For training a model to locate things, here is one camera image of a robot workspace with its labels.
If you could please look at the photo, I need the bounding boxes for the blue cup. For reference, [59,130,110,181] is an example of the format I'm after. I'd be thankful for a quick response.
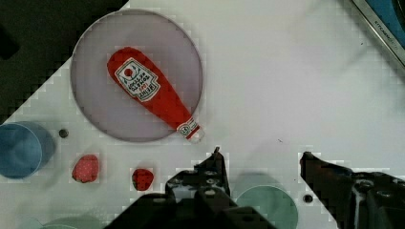
[0,121,55,179]

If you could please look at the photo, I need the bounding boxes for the green mug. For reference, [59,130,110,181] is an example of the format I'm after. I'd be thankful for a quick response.
[233,185,298,229]

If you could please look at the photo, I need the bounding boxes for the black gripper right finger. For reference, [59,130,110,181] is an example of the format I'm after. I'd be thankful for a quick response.
[300,152,405,229]

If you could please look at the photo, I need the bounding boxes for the red plush ketchup bottle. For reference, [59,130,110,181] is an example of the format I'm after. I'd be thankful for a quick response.
[107,47,204,143]

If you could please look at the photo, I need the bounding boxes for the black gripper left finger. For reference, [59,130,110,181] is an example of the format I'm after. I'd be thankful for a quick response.
[165,146,230,202]

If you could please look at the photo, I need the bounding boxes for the small red plush strawberry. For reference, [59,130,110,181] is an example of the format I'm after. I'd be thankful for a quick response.
[132,169,154,191]

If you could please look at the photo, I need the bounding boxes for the pink plush strawberry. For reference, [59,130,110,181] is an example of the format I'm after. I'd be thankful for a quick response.
[72,155,99,183]

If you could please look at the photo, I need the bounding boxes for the lilac round plate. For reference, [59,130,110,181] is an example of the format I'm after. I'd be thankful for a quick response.
[70,10,203,142]

